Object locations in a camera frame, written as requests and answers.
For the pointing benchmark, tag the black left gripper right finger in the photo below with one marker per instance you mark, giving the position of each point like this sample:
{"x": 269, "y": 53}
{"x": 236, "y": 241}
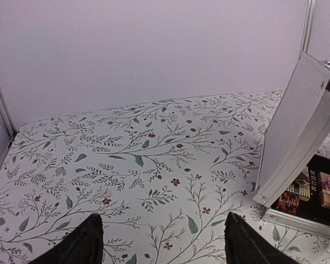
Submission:
{"x": 244, "y": 245}

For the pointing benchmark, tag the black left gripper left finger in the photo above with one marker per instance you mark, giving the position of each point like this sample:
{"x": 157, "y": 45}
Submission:
{"x": 83, "y": 245}

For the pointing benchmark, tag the red black poker chip stack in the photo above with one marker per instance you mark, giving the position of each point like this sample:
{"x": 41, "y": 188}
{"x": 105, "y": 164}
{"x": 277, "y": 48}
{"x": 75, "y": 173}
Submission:
{"x": 288, "y": 203}

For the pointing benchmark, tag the aluminium poker case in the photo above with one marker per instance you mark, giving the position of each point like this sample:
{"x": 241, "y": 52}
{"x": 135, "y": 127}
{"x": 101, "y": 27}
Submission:
{"x": 299, "y": 126}

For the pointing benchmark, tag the blue Texas Hold'em card deck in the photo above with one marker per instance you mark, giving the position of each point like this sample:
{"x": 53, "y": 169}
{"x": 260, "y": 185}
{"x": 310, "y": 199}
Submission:
{"x": 301, "y": 185}

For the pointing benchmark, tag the red translucent die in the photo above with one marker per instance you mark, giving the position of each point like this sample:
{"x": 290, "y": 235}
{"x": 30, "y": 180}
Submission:
{"x": 313, "y": 183}

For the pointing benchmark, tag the floral patterned table mat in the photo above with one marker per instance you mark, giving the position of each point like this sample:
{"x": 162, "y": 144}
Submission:
{"x": 162, "y": 175}

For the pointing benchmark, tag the left aluminium frame post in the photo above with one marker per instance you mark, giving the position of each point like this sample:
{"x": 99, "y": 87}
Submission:
{"x": 0, "y": 104}

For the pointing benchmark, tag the aluminium frame post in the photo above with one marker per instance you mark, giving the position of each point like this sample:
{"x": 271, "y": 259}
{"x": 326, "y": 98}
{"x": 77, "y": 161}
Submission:
{"x": 307, "y": 30}
{"x": 0, "y": 104}

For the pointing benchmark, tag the right aluminium frame post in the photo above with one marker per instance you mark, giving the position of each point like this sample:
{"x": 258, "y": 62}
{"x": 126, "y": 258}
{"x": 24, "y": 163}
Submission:
{"x": 307, "y": 30}

